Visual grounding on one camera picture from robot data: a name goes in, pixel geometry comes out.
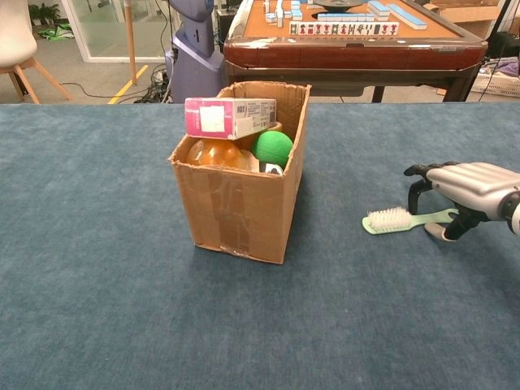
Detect orange translucent ball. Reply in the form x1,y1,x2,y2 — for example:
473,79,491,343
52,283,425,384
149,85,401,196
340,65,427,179
186,137,251,171

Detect purple cloth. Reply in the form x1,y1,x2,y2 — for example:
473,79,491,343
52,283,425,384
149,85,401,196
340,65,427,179
493,56,520,78

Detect green cloth bundle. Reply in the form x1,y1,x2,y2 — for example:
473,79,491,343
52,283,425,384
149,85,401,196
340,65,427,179
38,24,76,41

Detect stacked blue mahjong tiles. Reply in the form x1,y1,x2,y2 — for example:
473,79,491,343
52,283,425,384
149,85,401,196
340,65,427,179
263,0,304,28

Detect blue backed mahjong tile row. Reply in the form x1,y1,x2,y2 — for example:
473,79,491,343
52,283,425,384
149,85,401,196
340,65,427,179
367,0,427,30
317,12,377,23

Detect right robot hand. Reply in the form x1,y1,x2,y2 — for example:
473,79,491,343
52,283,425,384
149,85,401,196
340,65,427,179
404,161,520,243

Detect pink white toothpaste carton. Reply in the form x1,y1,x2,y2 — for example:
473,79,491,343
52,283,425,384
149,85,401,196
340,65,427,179
184,97,278,141

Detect white plastic basket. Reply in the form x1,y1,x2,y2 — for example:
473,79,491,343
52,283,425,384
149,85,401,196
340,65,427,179
470,67,520,98

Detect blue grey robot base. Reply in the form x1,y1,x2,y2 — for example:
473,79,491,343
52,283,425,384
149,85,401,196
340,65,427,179
164,0,227,105

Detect green foam ball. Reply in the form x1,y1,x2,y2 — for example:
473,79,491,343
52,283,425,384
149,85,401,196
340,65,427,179
250,130,294,170

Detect black floor cable bundle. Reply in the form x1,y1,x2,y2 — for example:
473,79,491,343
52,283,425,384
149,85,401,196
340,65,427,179
133,60,174,105

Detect wooden pole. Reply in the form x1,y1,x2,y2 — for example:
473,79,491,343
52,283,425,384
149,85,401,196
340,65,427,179
123,0,138,86

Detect brown mahjong table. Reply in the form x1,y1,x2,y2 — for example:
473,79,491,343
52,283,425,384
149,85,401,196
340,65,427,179
223,0,488,102

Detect potted green plant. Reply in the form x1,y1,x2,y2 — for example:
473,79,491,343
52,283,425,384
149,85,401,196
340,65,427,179
28,2,62,26

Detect white framed glass partition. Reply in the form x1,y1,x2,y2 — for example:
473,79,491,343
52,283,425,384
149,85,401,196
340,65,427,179
60,0,171,64

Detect face-up mahjong tile row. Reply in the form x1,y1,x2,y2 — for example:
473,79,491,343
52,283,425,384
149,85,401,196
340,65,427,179
288,22,401,37

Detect yellow packing tape roll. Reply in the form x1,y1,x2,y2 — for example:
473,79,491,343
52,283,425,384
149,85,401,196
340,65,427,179
235,120,284,151

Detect light green scrub brush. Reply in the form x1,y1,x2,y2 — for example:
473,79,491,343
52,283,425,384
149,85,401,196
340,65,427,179
361,206,460,236

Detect blue table cloth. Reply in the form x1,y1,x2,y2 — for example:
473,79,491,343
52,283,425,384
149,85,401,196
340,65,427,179
0,102,520,390

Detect black round dice dome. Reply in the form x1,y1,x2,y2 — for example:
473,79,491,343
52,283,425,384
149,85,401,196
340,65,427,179
312,0,358,11

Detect white chair wooden legs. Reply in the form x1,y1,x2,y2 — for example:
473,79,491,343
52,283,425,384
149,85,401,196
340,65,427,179
0,0,74,105

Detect brown cardboard box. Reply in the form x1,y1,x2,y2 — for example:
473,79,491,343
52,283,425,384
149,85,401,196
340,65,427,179
168,80,312,265

